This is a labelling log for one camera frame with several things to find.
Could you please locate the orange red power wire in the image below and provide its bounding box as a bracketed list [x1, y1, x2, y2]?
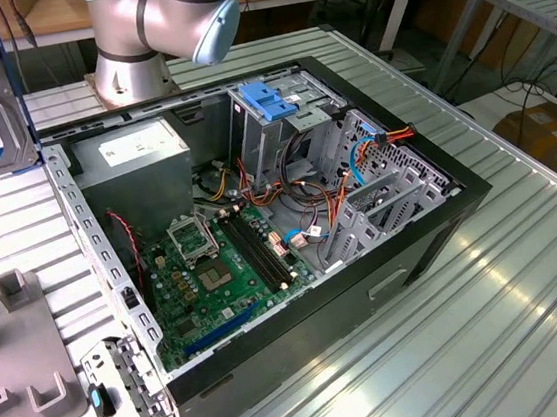
[349, 122, 419, 161]

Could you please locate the silver disk bay cage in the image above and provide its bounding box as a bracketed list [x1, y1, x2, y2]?
[305, 97, 469, 273]

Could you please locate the black RAM slot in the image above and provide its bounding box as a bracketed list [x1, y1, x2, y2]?
[216, 208, 283, 299]
[231, 204, 298, 293]

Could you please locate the silver optical drive cage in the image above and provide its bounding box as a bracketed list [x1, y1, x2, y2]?
[220, 62, 356, 189]

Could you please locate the metal CPU socket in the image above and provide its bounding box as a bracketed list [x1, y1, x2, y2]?
[164, 210, 221, 267]

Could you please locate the grey square chipset chip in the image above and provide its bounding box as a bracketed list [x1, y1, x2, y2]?
[194, 257, 236, 295]

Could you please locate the green motherboard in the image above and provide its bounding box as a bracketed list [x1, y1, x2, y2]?
[136, 197, 326, 375]

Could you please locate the blue plastic drive latch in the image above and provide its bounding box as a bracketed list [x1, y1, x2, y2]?
[237, 76, 300, 126]

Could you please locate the black open PC case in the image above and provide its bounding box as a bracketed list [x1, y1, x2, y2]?
[22, 36, 520, 417]

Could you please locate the grey power supply unit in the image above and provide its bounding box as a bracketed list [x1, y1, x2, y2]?
[67, 112, 202, 247]

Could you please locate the blue expansion slot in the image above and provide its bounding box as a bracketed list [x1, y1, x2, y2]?
[177, 298, 265, 359]

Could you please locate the black stand pole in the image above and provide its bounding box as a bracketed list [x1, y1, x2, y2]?
[354, 0, 408, 64]

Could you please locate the brown cardboard box on floor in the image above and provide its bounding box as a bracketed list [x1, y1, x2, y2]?
[491, 100, 557, 199]

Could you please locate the grey parts rack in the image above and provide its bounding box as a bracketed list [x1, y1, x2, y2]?
[0, 261, 90, 417]

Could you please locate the metal slat side table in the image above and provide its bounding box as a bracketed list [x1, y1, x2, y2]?
[423, 0, 557, 96]

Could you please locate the orange black wire bundle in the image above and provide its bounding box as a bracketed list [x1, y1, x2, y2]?
[235, 144, 357, 237]

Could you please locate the short blue wire white plug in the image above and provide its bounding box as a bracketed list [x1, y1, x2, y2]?
[280, 221, 334, 253]

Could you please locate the blue SATA wire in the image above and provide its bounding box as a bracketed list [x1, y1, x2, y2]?
[344, 120, 388, 189]

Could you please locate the black case fan red wire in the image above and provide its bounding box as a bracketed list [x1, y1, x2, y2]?
[105, 206, 153, 308]

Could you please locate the silver expansion slot bracket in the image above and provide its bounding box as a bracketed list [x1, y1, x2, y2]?
[77, 330, 175, 417]

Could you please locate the black blue bracket latch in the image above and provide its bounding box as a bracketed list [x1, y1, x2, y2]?
[85, 380, 117, 417]

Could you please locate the black floor cable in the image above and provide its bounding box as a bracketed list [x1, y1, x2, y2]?
[490, 35, 557, 149]

